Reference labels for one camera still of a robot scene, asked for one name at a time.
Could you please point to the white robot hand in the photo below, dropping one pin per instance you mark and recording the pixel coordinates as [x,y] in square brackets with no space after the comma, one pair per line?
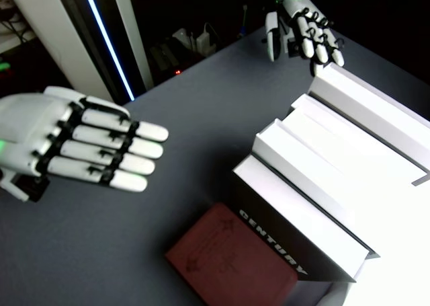
[299,6]
[37,131]

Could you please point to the tall black cover book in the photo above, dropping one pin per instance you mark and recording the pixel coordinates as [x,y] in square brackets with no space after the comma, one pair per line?
[268,225]

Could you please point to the tall grey SPECIAL ISSUE book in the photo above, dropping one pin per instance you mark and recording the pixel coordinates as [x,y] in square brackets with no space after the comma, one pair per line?
[369,97]

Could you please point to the tall white FASHIONINDIA book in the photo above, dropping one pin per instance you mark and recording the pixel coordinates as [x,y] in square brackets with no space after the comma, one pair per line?
[322,148]

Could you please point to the tall plain grey book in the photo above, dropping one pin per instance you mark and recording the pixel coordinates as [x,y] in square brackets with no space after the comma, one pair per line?
[299,166]

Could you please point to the red book with embossed cover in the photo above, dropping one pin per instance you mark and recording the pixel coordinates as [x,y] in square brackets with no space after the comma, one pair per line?
[231,255]

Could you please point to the white power adapter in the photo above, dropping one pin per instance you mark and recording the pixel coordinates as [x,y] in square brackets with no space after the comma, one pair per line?
[183,37]
[205,40]

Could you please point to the bright light strip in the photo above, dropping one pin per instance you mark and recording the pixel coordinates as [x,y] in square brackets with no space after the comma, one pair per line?
[107,43]

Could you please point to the grey table cloth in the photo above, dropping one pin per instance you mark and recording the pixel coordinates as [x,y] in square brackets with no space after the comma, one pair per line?
[100,245]

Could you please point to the black power strip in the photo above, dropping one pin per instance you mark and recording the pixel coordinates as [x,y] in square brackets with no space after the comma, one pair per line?
[164,58]

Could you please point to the white backing board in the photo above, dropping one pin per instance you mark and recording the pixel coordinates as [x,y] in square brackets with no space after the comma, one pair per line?
[403,252]

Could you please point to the white column frame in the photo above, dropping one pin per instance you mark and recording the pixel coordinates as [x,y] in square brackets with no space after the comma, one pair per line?
[50,33]

